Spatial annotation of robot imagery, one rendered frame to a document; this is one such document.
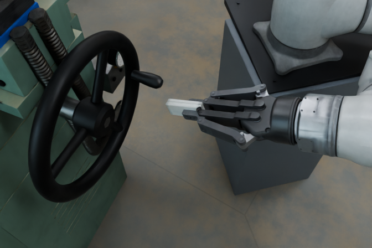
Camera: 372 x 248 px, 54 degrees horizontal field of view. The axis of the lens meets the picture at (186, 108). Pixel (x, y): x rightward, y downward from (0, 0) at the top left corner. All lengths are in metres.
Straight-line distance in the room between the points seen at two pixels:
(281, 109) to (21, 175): 0.55
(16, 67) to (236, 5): 0.71
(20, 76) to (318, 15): 0.61
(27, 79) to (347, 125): 0.46
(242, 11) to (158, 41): 0.86
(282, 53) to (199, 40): 0.97
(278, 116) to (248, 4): 0.61
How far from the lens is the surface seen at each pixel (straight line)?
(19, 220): 0.92
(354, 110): 0.54
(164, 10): 2.06
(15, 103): 0.60
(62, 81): 0.50
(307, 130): 0.54
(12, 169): 0.82
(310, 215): 1.46
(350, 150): 0.54
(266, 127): 0.57
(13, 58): 0.56
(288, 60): 0.96
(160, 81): 0.65
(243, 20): 1.07
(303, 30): 0.89
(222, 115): 0.61
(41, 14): 0.56
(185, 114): 0.64
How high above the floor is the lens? 1.31
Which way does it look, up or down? 55 degrees down
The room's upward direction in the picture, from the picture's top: straight up
